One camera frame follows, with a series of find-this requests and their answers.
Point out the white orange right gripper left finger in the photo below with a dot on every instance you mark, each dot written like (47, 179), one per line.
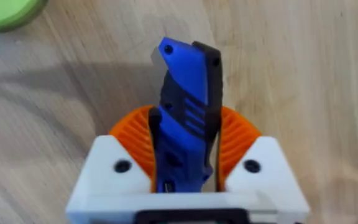
(126, 155)

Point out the white orange right gripper right finger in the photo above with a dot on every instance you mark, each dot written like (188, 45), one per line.
(247, 155)

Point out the blue electric screwdriver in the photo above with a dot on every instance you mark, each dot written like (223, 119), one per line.
(186, 118)

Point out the green disc with holes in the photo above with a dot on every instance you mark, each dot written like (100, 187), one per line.
(6, 12)

